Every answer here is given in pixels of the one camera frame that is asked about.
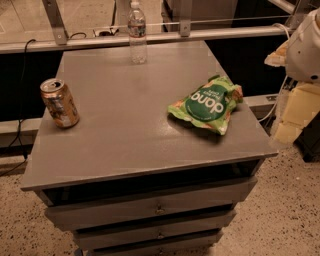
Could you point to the clear plastic water bottle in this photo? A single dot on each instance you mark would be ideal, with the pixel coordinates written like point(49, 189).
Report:
point(137, 33)

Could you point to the bottom grey drawer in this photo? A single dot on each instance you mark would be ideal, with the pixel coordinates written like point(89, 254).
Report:
point(157, 247)

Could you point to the top grey drawer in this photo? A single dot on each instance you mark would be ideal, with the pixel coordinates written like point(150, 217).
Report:
point(109, 211)

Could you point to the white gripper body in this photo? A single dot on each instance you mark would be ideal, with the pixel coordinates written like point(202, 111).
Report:
point(304, 55)

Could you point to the floor power outlet box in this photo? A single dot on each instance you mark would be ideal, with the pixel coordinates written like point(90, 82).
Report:
point(105, 33)

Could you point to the grey drawer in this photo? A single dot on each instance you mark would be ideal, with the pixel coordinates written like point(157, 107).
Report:
point(155, 228)
point(109, 211)
point(157, 247)

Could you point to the orange soda can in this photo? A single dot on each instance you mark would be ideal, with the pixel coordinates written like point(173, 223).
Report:
point(59, 101)

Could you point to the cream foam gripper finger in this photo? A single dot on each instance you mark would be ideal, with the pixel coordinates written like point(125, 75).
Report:
point(302, 106)
point(278, 57)

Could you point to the middle grey drawer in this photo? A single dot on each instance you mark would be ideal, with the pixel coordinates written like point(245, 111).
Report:
point(155, 228)

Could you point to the green rice chip bag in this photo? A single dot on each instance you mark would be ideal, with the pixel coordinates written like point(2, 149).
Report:
point(210, 106)

